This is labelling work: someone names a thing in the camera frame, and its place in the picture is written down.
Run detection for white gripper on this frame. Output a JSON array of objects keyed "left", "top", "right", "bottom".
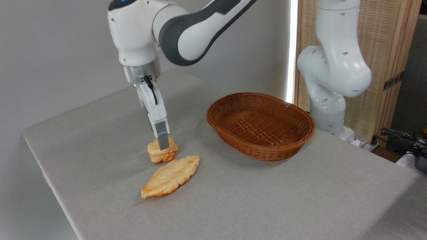
[{"left": 134, "top": 79, "right": 171, "bottom": 151}]

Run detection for small round bread roll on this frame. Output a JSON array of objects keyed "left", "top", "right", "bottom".
[{"left": 147, "top": 136, "right": 179, "bottom": 164}]

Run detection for long flat bread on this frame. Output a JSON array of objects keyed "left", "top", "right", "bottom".
[{"left": 140, "top": 155, "right": 200, "bottom": 200}]

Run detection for brown wicker basket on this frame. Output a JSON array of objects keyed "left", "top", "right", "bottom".
[{"left": 206, "top": 92, "right": 316, "bottom": 162}]

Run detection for grey tablecloth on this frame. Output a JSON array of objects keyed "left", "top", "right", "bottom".
[{"left": 22, "top": 69, "right": 427, "bottom": 240}]

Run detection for dark metal screen hinge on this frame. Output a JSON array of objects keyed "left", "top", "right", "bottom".
[{"left": 383, "top": 71, "right": 405, "bottom": 91}]

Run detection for grey box device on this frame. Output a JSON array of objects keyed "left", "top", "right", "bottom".
[{"left": 414, "top": 152, "right": 427, "bottom": 174}]

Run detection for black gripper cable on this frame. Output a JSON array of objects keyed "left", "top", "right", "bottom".
[{"left": 143, "top": 75, "right": 158, "bottom": 106}]

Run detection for dark bundled cables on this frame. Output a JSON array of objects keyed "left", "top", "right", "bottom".
[{"left": 379, "top": 127, "right": 427, "bottom": 157}]

